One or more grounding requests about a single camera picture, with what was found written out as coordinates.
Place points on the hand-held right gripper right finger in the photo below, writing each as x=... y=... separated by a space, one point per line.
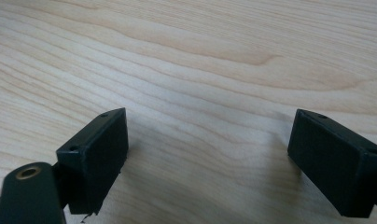
x=332 y=161

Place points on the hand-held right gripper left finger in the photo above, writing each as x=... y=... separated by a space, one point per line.
x=94 y=161

